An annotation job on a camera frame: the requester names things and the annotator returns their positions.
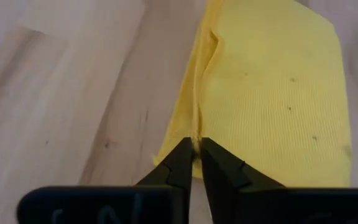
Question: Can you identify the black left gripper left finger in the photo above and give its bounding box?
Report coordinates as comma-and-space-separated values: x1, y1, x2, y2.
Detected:
16, 137, 195, 224

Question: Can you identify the yellow microfiber towel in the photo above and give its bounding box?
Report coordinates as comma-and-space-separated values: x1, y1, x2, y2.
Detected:
152, 0, 353, 189

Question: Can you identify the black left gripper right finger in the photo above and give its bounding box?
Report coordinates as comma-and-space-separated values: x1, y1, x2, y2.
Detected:
200, 137, 358, 224

